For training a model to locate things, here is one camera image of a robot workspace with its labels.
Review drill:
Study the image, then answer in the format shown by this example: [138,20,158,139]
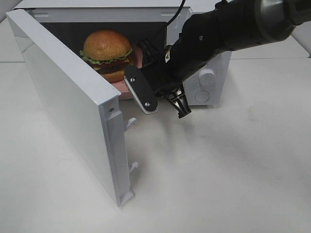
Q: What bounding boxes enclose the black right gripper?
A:
[137,39,191,118]

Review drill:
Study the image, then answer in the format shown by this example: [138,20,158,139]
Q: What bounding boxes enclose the pink round plate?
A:
[111,43,143,100]

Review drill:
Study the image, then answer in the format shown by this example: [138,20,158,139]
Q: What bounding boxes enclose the white timer knob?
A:
[198,68,215,86]

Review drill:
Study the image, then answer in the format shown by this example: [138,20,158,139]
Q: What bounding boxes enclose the round white door button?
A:
[195,91,210,102]

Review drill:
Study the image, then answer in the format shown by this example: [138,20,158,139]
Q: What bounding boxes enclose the burger with lettuce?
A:
[80,29,133,83]

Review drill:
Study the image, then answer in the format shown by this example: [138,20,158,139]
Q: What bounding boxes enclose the white microwave door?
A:
[6,9,138,206]

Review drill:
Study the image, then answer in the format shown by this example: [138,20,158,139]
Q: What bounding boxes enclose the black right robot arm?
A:
[138,0,311,117]

